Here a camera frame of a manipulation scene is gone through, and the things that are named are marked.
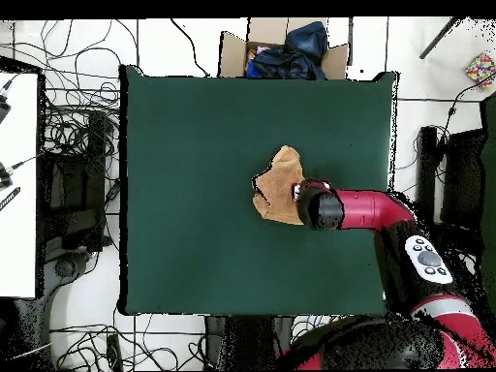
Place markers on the orange terry towel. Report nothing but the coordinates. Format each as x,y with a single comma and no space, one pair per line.
279,182

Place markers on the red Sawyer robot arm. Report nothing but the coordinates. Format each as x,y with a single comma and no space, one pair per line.
364,209

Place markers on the dark blue garment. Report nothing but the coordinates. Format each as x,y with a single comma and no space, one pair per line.
302,54

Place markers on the dark green table cloth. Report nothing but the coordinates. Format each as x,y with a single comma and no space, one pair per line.
490,174
186,155

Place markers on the pink and yellow garment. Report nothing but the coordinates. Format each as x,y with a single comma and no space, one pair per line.
260,50

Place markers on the black equipment stand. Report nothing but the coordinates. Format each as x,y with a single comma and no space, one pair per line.
77,193
463,174

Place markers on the cardboard box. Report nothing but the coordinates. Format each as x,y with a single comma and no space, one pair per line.
232,54

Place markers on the black metal bar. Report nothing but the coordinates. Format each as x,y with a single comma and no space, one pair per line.
440,38

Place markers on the multicoloured patterned bundle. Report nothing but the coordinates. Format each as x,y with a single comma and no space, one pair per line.
480,68

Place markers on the black power strip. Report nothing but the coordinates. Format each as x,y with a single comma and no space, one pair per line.
114,350

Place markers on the white table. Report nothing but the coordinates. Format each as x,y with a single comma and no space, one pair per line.
19,232

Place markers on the black ribbed strip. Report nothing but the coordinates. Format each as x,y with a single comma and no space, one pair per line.
9,197

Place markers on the black connector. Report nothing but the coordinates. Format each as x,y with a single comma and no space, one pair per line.
4,178

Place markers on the black device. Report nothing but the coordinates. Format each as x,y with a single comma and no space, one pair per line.
3,108

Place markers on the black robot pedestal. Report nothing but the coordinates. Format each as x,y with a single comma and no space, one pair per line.
240,341

